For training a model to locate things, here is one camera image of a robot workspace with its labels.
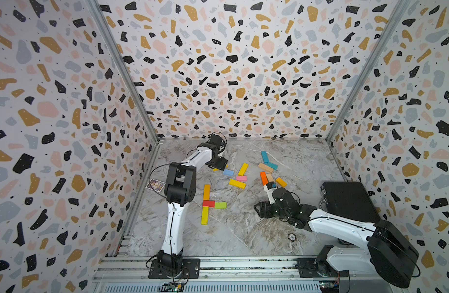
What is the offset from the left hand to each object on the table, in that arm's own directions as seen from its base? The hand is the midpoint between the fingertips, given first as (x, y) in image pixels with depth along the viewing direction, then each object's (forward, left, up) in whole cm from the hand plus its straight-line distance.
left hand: (219, 162), depth 106 cm
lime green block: (-25, -1, -3) cm, 25 cm away
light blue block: (-5, -5, -3) cm, 8 cm away
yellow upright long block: (-3, -14, -3) cm, 14 cm away
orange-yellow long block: (-18, +6, -3) cm, 19 cm away
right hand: (-29, -20, +4) cm, 35 cm away
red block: (-23, +5, -4) cm, 24 cm away
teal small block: (0, -32, -4) cm, 32 cm away
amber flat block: (-11, -35, -4) cm, 37 cm away
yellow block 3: (-13, -10, -3) cm, 16 cm away
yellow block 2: (-30, +6, -2) cm, 31 cm away
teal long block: (+7, -28, -3) cm, 29 cm away
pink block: (-10, -13, -2) cm, 16 cm away
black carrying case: (-24, -66, 0) cm, 70 cm away
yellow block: (-6, +2, +1) cm, 6 cm away
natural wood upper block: (-1, -27, -4) cm, 27 cm away
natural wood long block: (-9, -29, -3) cm, 30 cm away
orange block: (-9, -25, -3) cm, 27 cm away
